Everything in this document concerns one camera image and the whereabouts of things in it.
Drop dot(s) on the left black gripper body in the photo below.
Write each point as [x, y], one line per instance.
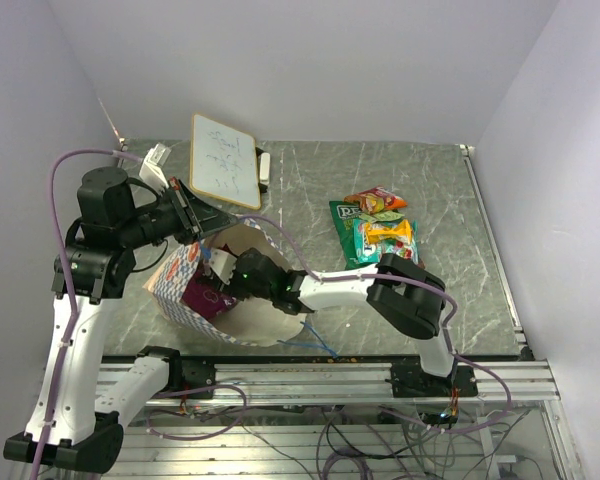
[180, 211]

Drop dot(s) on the purple snack packet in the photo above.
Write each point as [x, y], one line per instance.
[206, 301]

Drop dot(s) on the checkered paper bag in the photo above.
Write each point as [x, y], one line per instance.
[253, 322]

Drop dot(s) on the green snack box with face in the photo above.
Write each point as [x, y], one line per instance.
[343, 216]

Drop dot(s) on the teal snack packet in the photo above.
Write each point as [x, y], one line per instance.
[372, 253]

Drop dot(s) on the light green snack packet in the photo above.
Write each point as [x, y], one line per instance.
[383, 216]

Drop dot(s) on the red yellow chips bag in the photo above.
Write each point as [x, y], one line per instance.
[376, 200]

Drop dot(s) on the yellow snack packet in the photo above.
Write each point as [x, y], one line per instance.
[401, 231]

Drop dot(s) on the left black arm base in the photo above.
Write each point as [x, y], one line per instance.
[185, 372]

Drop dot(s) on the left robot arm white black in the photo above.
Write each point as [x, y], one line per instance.
[118, 214]

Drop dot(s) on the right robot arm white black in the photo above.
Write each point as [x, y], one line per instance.
[412, 300]

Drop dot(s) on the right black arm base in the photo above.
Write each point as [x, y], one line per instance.
[408, 380]

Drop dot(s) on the white whiteboard eraser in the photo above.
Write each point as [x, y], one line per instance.
[264, 168]

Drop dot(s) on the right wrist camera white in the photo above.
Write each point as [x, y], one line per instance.
[222, 265]

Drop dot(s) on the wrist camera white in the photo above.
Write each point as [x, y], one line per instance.
[222, 265]
[151, 169]

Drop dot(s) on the small whiteboard yellow frame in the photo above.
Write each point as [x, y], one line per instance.
[223, 163]

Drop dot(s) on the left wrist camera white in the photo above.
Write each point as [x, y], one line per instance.
[151, 169]

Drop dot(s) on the aluminium rail frame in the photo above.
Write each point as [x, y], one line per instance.
[324, 418]

